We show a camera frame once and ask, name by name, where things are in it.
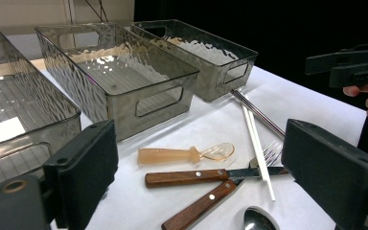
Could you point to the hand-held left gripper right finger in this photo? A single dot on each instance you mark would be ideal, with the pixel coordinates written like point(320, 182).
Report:
point(329, 172)

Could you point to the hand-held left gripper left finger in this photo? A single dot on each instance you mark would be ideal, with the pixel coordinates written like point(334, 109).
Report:
point(83, 169)

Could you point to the white chopstick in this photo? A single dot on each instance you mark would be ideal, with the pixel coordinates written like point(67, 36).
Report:
point(271, 191)
point(249, 127)

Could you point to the metal chopstick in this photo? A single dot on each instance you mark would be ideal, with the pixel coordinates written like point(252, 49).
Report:
point(252, 108)
point(270, 123)

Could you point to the metal spoon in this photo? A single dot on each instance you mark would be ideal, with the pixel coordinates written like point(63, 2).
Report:
point(258, 222)

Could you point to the metal fork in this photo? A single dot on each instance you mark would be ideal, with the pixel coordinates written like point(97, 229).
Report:
point(179, 179)

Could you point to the smoky transparent plastic bin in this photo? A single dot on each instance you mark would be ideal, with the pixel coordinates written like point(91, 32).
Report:
point(124, 80)
point(204, 54)
point(12, 96)

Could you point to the light wooden shelf unit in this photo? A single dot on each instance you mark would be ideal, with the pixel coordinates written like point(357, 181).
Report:
point(28, 12)

